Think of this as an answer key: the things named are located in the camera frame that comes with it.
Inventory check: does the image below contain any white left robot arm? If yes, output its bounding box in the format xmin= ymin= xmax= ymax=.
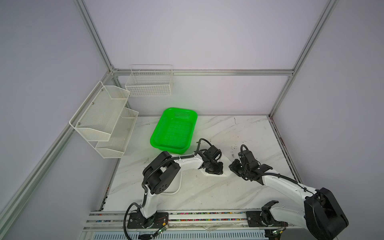
xmin=126 ymin=145 xmax=224 ymax=229

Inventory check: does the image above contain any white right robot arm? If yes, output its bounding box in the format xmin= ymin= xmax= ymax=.
xmin=229 ymin=145 xmax=349 ymax=240

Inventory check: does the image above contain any white rectangular tray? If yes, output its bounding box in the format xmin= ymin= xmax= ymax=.
xmin=154 ymin=168 xmax=182 ymax=195

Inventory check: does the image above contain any green plastic basket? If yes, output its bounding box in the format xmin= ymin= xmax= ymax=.
xmin=150 ymin=108 xmax=198 ymax=155

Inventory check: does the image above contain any white mesh lower shelf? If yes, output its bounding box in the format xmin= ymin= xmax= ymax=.
xmin=96 ymin=108 xmax=139 ymax=159

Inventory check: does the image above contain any white mesh shelf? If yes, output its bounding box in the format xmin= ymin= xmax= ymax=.
xmin=69 ymin=82 xmax=130 ymax=142
xmin=96 ymin=108 xmax=139 ymax=159

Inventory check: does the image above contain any white mesh upper shelf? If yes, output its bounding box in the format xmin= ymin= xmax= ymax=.
xmin=69 ymin=82 xmax=130 ymax=142

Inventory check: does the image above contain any black corrugated cable hose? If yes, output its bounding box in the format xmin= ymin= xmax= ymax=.
xmin=122 ymin=137 xmax=214 ymax=240

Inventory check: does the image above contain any white wire basket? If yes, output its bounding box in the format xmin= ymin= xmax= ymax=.
xmin=125 ymin=65 xmax=174 ymax=97

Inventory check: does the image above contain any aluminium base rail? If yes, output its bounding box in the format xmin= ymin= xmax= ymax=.
xmin=80 ymin=209 xmax=314 ymax=240

